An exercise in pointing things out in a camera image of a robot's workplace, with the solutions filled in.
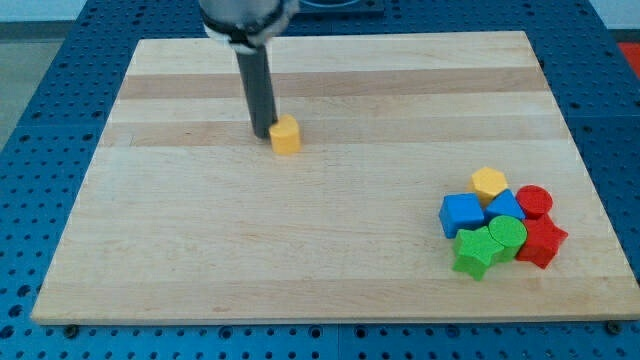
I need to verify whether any blue cube block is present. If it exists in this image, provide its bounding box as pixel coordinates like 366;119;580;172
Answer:
439;193;485;239

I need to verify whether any wooden board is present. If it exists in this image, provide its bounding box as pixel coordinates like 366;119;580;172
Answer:
31;31;639;325

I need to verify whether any green cylinder block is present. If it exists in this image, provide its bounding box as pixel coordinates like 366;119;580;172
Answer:
488;215;528;262

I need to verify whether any red star block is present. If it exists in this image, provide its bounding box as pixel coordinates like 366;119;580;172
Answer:
515;215;569;269

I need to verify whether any yellow hexagon block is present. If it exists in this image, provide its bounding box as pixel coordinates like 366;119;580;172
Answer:
467;167;508;208

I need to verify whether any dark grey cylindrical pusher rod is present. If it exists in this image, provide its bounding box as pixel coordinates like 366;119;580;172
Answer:
236;46;277;139

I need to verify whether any green star block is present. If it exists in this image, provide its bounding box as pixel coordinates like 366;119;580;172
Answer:
452;226;505;281

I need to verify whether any blue perforated table plate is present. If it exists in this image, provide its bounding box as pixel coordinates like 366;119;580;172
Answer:
1;0;639;359

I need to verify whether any blue triangle block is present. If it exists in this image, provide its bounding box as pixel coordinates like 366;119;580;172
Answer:
484;189;525;222

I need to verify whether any yellow heart block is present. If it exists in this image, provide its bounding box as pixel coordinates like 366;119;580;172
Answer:
269;114;301;155

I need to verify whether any red cylinder block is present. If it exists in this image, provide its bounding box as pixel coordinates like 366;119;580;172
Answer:
516;185;553;219

